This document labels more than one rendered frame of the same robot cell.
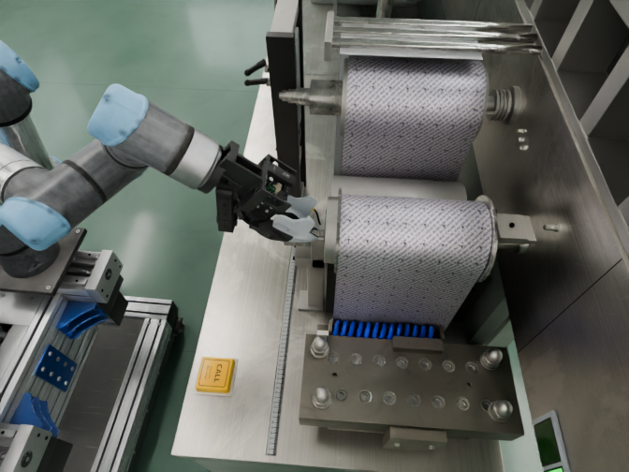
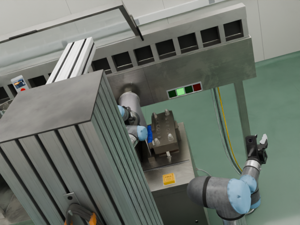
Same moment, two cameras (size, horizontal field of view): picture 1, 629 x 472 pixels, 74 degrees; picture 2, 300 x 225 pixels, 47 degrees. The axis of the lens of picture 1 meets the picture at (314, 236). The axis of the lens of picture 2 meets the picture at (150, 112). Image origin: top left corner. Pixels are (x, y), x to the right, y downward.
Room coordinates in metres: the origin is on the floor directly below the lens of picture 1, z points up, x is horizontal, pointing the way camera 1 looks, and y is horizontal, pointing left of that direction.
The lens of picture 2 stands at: (0.17, 1.83, 2.36)
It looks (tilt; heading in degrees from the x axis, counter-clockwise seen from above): 30 degrees down; 274
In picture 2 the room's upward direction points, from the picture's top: 18 degrees counter-clockwise
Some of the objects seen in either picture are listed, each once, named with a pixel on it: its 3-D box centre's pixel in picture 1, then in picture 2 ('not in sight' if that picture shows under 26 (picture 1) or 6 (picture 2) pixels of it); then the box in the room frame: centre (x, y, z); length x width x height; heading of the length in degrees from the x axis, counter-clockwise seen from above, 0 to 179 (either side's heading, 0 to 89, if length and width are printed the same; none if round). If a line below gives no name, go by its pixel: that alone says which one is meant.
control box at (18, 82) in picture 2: not in sight; (20, 85); (0.97, -0.10, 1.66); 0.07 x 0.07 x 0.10; 22
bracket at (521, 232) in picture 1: (514, 228); not in sight; (0.41, -0.33, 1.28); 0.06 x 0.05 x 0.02; 86
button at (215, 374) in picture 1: (215, 375); (168, 178); (0.29, 0.22, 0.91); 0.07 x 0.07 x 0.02; 86
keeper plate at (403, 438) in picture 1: (412, 441); (177, 130); (0.14, -0.18, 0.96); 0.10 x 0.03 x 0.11; 86
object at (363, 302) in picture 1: (394, 309); (144, 128); (0.36, -0.16, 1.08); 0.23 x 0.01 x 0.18; 86
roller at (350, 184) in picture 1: (393, 208); not in sight; (0.54, -0.16, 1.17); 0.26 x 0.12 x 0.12; 86
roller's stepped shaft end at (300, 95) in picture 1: (295, 95); not in sight; (0.68, 0.04, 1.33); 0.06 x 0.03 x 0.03; 86
